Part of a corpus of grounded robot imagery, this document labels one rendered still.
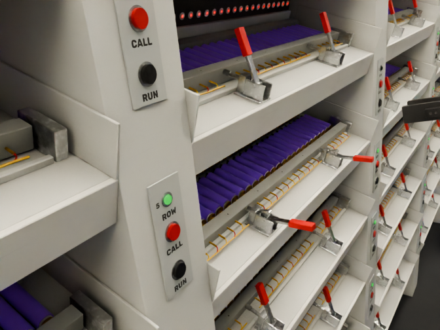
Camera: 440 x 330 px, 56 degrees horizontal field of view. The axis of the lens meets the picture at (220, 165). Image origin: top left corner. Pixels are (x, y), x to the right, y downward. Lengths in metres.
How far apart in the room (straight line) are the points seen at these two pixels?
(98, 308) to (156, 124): 0.19
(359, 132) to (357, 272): 0.37
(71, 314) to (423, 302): 1.72
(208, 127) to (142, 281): 0.17
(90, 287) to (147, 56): 0.24
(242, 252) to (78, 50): 0.34
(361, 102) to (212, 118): 0.55
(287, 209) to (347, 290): 0.49
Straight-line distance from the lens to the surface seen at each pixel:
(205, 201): 0.60
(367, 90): 0.95
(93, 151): 0.35
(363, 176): 1.02
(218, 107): 0.49
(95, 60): 0.32
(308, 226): 0.56
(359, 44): 0.94
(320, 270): 0.85
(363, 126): 0.97
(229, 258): 0.55
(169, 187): 0.38
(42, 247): 0.32
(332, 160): 0.81
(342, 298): 1.09
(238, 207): 0.59
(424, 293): 2.07
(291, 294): 0.78
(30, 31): 0.38
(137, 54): 0.34
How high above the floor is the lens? 1.24
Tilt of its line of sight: 21 degrees down
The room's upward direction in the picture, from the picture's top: 6 degrees counter-clockwise
